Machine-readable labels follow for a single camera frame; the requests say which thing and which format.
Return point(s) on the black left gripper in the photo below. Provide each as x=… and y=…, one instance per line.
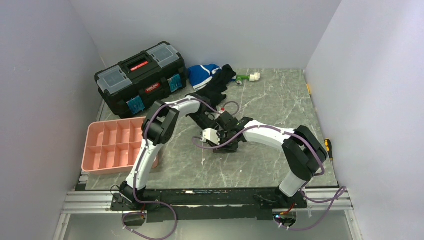
x=213, y=125

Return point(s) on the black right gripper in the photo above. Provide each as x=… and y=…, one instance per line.
x=229, y=150

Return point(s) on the pink compartment tray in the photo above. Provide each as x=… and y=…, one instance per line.
x=112, y=146

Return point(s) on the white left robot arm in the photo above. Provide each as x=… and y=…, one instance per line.
x=157, y=129

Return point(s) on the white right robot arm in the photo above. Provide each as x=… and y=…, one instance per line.
x=305, y=155

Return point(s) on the black underwear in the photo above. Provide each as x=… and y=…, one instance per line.
x=215, y=88

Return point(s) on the blue white garment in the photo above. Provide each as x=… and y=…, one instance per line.
x=200, y=75

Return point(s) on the green white pipe fitting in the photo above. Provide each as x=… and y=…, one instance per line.
x=251, y=78

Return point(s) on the black plastic toolbox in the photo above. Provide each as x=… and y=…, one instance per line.
x=132, y=86

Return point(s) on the yellow black screwdriver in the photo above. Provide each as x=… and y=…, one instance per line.
x=329, y=148

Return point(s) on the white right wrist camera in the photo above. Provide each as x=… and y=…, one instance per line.
x=210, y=135

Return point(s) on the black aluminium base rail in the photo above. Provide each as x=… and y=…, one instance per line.
x=161, y=205

